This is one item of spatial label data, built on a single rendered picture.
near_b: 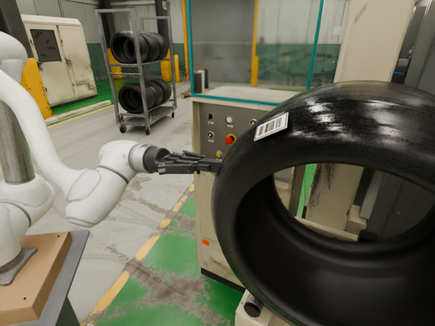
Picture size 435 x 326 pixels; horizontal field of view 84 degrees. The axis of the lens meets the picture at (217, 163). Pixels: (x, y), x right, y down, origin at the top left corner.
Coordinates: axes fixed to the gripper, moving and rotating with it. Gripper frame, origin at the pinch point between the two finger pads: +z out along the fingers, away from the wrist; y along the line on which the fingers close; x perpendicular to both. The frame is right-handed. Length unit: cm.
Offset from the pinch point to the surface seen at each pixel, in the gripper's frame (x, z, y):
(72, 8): -257, -884, 605
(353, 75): -16.9, 29.5, 26.4
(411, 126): -13.8, 37.5, -9.6
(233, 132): 9, -21, 56
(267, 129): -13.3, 18.4, -10.3
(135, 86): -1, -292, 253
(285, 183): 34, 4, 56
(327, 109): -16.0, 27.4, -8.5
